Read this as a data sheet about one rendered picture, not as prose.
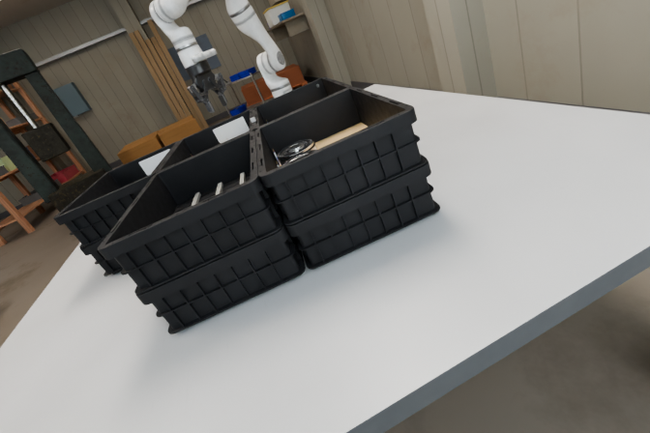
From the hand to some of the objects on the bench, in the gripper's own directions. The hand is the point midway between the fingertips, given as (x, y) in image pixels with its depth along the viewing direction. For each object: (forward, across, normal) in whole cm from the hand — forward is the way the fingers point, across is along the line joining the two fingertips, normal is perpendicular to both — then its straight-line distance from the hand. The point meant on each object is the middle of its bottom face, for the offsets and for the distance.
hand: (217, 104), depth 117 cm
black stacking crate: (+30, +31, -18) cm, 47 cm away
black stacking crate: (+30, +16, +52) cm, 63 cm away
